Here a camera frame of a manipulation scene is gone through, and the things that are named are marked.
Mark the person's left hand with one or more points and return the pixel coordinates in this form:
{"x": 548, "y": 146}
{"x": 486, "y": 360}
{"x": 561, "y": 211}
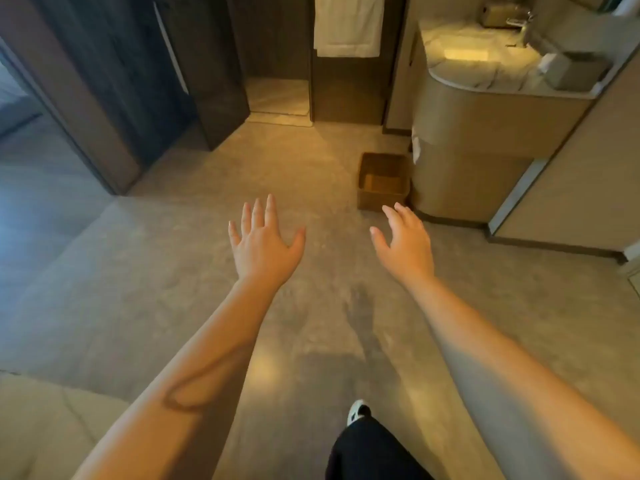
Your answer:
{"x": 262, "y": 249}

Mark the person's right hand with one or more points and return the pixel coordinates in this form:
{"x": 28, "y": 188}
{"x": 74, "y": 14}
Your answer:
{"x": 407, "y": 249}

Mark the brown wicker basket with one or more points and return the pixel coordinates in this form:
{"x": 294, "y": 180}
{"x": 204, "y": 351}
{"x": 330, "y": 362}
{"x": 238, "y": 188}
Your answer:
{"x": 382, "y": 187}

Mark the person's left forearm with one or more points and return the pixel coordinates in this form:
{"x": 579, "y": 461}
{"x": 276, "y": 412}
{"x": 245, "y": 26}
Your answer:
{"x": 190, "y": 384}

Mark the person's right forearm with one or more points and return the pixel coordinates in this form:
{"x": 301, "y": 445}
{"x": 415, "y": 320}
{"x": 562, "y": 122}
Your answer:
{"x": 505, "y": 384}

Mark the person's white shoe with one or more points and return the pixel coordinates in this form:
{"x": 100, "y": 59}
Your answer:
{"x": 357, "y": 410}

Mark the beige rounded vanity cabinet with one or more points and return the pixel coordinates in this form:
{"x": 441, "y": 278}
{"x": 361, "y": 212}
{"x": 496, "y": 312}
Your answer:
{"x": 475, "y": 124}

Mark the dark wooden door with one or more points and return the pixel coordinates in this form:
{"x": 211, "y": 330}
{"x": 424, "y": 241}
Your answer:
{"x": 210, "y": 69}

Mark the white hanging towel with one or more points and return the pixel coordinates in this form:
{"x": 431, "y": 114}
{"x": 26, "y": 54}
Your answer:
{"x": 347, "y": 24}

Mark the grey tissue box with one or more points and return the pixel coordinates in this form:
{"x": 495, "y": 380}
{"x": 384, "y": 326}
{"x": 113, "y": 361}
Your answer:
{"x": 575, "y": 72}

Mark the chrome sink faucet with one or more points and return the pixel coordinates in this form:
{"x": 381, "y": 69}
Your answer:
{"x": 522, "y": 27}

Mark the brown box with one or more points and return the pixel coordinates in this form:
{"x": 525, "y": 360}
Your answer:
{"x": 500, "y": 15}

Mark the white marble ledge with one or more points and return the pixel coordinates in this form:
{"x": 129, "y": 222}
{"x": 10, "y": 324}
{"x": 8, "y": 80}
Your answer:
{"x": 45, "y": 429}

